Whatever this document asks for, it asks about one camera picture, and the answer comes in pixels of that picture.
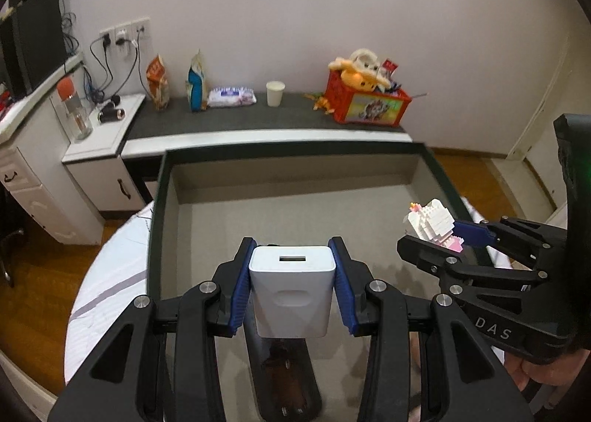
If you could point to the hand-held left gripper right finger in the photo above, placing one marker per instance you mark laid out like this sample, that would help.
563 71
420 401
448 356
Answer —
344 293

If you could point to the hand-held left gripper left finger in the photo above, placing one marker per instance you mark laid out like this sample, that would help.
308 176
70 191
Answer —
240 293

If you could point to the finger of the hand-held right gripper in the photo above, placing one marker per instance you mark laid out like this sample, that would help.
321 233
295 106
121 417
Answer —
471 232
415 252

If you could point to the white pink block figure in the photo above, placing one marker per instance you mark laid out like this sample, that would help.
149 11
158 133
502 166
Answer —
431 219

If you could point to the white wall charger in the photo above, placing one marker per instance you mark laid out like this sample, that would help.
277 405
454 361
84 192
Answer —
291 288

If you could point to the pink box with dark rim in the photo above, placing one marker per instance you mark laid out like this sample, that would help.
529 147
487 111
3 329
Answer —
277 219

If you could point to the person's right hand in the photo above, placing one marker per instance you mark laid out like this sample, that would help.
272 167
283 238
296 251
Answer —
531 371

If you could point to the black oblong case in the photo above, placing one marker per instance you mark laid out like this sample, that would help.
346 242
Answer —
282 376

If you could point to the red toy crate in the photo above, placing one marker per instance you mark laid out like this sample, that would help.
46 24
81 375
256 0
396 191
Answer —
369 103

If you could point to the small orange toy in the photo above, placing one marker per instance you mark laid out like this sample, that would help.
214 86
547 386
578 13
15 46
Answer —
323 103

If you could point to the dark top low bench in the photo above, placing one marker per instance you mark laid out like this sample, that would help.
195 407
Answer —
258 117

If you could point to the red snack packet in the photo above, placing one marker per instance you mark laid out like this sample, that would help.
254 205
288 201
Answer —
389 66

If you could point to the white low cabinet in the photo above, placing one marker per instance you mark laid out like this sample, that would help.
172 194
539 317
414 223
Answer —
106 163

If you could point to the yellow white plush toys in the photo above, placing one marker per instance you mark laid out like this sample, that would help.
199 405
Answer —
360 69

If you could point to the wet wipes pack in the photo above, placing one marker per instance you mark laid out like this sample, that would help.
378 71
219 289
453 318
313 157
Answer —
232 96

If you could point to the white paper cup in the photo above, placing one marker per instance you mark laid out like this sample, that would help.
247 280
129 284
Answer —
274 93

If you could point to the blue white bag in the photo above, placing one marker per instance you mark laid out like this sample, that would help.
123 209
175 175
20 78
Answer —
197 80

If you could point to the small black cylinder device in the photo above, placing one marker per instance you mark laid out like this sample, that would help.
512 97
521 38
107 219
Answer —
111 113

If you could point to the orange snack bag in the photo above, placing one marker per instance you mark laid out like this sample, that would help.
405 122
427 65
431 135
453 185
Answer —
158 80

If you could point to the white drawer desk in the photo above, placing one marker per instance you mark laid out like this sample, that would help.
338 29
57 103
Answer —
37 173

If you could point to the clear bottle orange lid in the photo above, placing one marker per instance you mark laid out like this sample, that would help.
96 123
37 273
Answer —
74 108

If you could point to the black monitor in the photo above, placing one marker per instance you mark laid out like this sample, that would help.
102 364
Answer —
11 57

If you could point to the white wall socket strip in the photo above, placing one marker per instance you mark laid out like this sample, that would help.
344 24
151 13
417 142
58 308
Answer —
124 32

